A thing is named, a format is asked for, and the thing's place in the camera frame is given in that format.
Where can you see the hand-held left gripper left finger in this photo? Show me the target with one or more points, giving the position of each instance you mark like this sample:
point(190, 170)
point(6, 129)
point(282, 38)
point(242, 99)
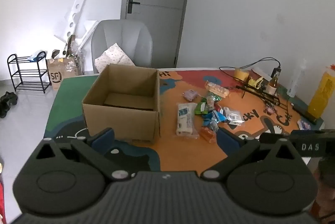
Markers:
point(103, 139)

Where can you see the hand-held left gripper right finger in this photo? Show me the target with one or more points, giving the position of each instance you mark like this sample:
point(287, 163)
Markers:
point(227, 140)

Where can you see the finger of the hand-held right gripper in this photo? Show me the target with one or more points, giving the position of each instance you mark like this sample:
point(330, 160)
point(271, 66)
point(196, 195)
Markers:
point(272, 136)

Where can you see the orange snack packet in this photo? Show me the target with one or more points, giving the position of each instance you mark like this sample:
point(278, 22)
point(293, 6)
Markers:
point(208, 135)

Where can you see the blue snack packet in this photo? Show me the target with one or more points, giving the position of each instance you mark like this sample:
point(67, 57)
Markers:
point(210, 125)
point(219, 116)

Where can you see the brown cardboard box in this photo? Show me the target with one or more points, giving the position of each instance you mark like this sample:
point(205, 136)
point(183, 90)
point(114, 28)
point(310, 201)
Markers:
point(117, 119)

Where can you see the white clear snack packet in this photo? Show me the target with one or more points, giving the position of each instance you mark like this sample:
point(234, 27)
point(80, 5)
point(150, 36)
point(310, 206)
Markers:
point(233, 116)

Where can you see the small green snack packet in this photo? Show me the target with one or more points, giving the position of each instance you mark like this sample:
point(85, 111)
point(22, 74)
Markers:
point(200, 107)

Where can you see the long white snack packet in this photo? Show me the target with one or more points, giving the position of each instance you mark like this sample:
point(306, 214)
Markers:
point(184, 115)

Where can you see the clear biscuit packet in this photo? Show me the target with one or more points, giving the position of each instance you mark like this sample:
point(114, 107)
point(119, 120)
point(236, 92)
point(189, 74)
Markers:
point(217, 88)

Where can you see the purple snack packet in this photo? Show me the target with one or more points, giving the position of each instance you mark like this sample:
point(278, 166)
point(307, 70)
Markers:
point(190, 95)

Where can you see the pink small packet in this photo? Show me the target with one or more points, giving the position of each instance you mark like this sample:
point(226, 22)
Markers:
point(303, 124)

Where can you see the small pink toy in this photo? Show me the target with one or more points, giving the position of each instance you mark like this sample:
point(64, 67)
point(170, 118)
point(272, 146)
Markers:
point(269, 109)

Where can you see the black flat box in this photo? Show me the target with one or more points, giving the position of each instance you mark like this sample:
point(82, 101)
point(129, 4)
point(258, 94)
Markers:
point(303, 113)

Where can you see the black metal stand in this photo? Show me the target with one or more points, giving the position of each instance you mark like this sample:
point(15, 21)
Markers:
point(257, 94)

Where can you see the colourful cartoon table mat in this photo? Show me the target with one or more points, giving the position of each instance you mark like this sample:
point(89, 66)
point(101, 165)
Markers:
point(183, 152)

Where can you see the amber glass bottle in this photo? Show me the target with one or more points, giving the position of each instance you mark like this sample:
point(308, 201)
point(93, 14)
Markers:
point(272, 86)

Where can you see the yellow tape dispenser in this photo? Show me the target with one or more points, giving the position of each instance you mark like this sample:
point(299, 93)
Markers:
point(255, 82)

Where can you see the clear plastic bottle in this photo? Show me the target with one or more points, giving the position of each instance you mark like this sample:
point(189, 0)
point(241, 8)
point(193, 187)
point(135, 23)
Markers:
point(297, 82)

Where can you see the black charger plug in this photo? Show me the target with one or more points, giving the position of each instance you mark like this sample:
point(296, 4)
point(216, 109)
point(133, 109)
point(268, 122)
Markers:
point(276, 71)

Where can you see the yellow tape roll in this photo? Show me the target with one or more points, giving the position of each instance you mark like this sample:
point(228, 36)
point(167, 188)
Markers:
point(240, 74)

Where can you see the printed brown shipping box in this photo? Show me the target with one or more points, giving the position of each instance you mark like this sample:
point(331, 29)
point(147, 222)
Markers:
point(56, 77)

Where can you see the dotted cream pillow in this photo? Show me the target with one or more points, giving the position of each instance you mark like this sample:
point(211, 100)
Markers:
point(112, 55)

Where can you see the crumpled clear plastic wrap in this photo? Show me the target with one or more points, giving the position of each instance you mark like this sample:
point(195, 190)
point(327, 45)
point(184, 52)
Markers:
point(72, 52)

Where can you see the black metal shoe rack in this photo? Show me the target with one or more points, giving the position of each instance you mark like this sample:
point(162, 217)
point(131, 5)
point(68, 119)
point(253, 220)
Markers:
point(28, 73)

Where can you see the grey upholstered chair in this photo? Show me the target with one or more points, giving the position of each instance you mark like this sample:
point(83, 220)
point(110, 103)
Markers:
point(123, 35)

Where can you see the blue slippers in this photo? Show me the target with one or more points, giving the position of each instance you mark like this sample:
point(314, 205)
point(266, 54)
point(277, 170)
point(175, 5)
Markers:
point(36, 56)

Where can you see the white flat panel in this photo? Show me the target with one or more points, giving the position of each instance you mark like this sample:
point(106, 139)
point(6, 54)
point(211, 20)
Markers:
point(90, 26)

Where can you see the white perforated board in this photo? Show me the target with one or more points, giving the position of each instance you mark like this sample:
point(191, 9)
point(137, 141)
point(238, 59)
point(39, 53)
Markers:
point(78, 7)

